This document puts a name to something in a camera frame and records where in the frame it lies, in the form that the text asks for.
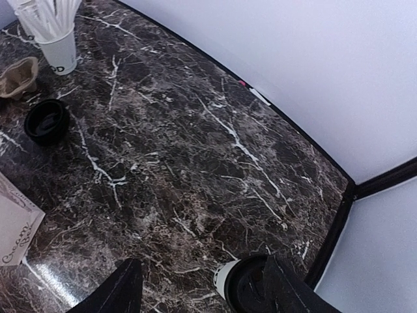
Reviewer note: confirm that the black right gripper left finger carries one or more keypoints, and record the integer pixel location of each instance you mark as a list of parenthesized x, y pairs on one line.
[(120, 292)]

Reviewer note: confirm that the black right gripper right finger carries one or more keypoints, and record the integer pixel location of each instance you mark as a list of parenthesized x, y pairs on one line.
[(285, 292)]

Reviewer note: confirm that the single black cup lid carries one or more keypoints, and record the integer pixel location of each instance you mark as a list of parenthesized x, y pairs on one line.
[(244, 288)]

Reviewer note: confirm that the white paper takeout bag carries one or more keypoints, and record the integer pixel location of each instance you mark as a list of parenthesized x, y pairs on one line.
[(20, 219)]

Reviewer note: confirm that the stack of black cup lids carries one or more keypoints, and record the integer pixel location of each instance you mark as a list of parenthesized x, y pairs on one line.
[(47, 122)]

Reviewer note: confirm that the brown cardboard cup carrier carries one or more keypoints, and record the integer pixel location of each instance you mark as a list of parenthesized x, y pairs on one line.
[(20, 78)]

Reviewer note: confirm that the white paper coffee cup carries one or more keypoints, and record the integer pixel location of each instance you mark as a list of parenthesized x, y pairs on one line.
[(220, 276)]

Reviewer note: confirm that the white cup holding straws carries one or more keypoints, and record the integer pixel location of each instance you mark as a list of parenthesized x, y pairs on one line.
[(60, 52)]

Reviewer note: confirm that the bundle of white wrapped straws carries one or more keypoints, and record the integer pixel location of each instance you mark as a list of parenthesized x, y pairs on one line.
[(46, 20)]

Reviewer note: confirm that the black right frame post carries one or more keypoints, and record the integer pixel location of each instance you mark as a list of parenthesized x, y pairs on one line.
[(391, 178)]

